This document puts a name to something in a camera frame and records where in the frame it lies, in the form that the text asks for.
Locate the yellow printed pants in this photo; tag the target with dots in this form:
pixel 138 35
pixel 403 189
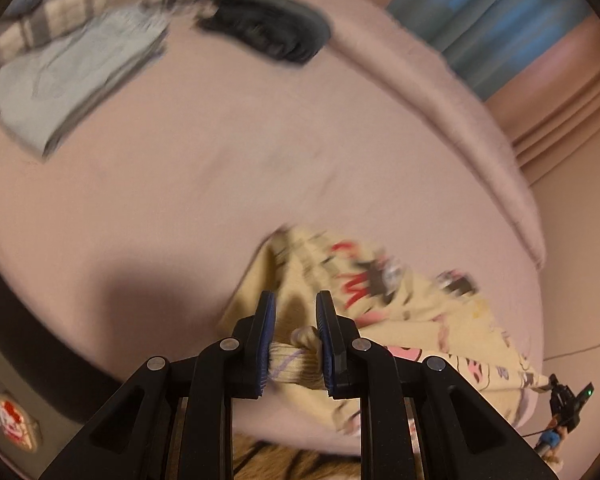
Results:
pixel 430 330

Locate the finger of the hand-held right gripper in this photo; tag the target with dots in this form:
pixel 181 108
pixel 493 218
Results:
pixel 555 382

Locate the pink curtain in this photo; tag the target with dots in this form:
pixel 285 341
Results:
pixel 555 100

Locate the pink duvet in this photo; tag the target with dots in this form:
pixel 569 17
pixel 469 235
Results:
pixel 455 125

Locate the black folded garment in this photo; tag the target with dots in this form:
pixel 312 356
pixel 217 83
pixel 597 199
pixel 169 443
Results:
pixel 270 25

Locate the grey bin with red sticker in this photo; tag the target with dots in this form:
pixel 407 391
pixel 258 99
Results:
pixel 15 425

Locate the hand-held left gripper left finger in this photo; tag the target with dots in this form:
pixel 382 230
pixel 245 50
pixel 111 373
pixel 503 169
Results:
pixel 266 340

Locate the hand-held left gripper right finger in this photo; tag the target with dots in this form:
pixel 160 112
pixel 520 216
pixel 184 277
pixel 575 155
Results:
pixel 325 340

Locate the grey folded garment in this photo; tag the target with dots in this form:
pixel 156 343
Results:
pixel 55 85

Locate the small blue and tan object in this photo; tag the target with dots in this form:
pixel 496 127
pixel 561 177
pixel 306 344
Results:
pixel 549 442

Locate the blue curtain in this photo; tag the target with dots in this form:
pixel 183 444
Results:
pixel 480 25

